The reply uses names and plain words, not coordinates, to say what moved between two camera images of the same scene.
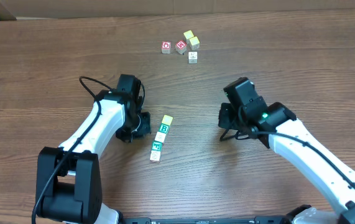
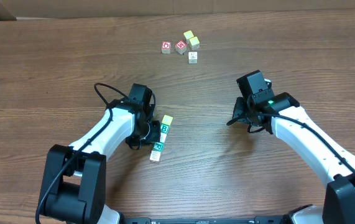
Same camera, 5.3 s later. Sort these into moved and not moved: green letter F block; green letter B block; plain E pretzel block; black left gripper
Moved: black left gripper
Not moved: green letter F block; green letter B block; plain E pretzel block
